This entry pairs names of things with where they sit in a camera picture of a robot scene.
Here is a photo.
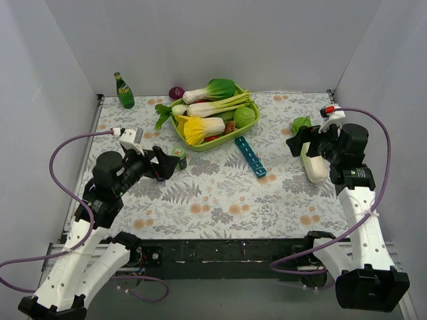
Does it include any teal weekly pill organizer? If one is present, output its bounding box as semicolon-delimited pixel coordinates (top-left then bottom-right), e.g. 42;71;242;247
235;136;267;178

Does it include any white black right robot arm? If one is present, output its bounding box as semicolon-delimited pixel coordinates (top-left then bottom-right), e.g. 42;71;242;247
286;123;410;312

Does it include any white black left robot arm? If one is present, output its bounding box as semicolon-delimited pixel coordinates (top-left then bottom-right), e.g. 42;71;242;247
18;146;179;319

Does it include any green lidded small bottle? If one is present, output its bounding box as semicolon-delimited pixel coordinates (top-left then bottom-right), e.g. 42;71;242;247
171;146;187;170

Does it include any napa cabbage toy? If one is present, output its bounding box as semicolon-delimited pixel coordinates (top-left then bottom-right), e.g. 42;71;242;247
291;116;328;185

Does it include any yellow bok choy toy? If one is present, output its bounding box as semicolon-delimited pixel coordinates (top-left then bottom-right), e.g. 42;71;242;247
175;115;226;146

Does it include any lime green plastic basket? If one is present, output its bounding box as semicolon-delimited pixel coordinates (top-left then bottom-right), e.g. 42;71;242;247
165;79;260;152

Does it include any red pepper toy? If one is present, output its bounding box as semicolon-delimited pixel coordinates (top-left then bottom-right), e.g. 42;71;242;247
204;135;219;142

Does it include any celery stalk toy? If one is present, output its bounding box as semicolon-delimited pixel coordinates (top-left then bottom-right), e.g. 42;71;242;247
155;91;252;130

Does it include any round green cabbage toy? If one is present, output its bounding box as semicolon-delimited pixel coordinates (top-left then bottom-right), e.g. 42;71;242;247
234;107;256;129

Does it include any floral table mat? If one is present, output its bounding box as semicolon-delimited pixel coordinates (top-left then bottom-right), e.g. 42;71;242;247
67;92;358;240

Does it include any purple onion toy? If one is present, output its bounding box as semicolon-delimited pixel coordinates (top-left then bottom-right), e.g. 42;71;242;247
169;87;185;100

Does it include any brown mushroom toy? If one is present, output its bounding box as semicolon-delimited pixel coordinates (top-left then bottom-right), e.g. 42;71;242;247
224;121;236;135

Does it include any green glass bottle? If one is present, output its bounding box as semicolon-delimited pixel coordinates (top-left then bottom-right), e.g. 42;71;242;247
114;72;135;109

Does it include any green bok choy toy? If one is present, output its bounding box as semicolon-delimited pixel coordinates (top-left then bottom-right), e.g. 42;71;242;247
182;79;236;104

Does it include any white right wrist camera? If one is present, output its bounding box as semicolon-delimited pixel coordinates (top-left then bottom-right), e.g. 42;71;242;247
318;104;346;133

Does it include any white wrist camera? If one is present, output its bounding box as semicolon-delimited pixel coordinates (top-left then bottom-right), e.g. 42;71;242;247
318;104;346;133
119;126;144;155

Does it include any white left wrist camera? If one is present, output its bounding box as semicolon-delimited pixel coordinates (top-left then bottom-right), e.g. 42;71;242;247
119;126;144;155

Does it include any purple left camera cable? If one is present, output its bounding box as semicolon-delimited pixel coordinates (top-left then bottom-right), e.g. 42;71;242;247
0;129;169;303

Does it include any black front mounting rail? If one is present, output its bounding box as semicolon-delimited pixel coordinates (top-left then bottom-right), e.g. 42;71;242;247
124;235;330;288

